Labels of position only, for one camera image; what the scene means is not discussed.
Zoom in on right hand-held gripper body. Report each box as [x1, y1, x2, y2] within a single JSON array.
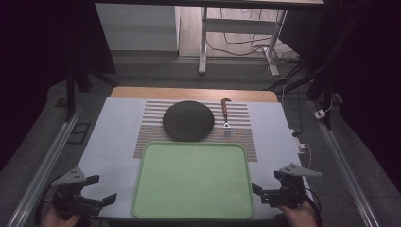
[[260, 162, 323, 210]]

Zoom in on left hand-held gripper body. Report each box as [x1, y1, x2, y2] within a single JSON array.
[[50, 166, 104, 219]]

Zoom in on person's right hand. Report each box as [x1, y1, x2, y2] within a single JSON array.
[[276, 201, 320, 227]]

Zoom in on person's left hand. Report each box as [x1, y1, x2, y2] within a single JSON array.
[[40, 207, 81, 227]]

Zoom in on striped woven placemat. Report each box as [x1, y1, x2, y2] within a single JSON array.
[[132, 99, 258, 163]]

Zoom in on white table sheet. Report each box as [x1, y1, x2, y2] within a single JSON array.
[[77, 96, 314, 220]]

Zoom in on green plastic tray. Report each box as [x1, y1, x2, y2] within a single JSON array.
[[131, 141, 255, 220]]

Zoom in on black stand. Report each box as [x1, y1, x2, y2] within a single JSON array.
[[62, 53, 118, 123], [266, 12, 367, 102]]

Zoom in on dark round plate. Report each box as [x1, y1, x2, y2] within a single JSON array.
[[162, 99, 216, 143]]

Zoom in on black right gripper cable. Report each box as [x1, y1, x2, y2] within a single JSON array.
[[303, 186, 323, 227]]

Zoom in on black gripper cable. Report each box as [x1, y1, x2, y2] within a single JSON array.
[[33, 183, 56, 226], [303, 186, 323, 227]]

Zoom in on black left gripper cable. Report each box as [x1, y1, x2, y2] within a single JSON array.
[[33, 183, 56, 226]]

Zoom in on aluminium rail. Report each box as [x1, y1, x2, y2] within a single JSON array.
[[309, 99, 383, 227], [5, 105, 83, 227]]

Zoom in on white cable connector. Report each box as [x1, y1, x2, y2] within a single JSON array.
[[294, 138, 307, 155]]

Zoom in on thin black cable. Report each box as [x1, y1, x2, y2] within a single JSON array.
[[290, 86, 305, 138]]

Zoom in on black floor cables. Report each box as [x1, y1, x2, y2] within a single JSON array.
[[205, 8, 301, 65]]

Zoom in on white desk frame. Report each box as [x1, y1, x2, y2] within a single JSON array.
[[197, 6, 288, 78]]

